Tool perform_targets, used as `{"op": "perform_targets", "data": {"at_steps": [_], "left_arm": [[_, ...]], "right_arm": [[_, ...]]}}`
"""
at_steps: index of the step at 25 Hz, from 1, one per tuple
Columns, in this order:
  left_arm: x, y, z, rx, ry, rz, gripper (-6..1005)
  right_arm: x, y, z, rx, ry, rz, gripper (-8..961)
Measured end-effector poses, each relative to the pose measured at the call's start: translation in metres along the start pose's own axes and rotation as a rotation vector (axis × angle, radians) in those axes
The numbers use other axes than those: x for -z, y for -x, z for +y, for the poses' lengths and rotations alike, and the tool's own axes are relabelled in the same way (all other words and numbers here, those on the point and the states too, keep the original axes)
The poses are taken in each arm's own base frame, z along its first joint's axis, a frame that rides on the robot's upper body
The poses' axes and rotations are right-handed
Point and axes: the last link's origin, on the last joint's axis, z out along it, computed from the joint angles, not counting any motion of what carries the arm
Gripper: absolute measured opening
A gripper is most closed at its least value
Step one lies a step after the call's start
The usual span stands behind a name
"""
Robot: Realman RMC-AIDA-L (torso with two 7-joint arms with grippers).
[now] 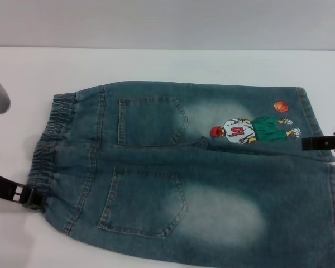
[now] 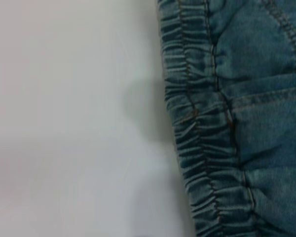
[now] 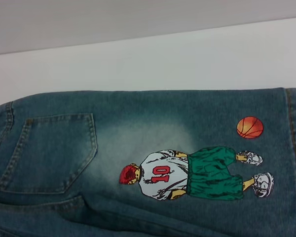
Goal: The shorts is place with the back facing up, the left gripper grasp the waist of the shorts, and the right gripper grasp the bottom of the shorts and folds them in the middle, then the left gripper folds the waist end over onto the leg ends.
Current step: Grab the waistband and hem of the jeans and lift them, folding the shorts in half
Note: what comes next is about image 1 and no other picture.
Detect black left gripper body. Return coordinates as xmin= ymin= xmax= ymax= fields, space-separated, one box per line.
xmin=0 ymin=173 xmax=18 ymax=206

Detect blue denim shorts with cartoon print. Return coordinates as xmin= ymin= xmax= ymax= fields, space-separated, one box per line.
xmin=22 ymin=80 xmax=335 ymax=268

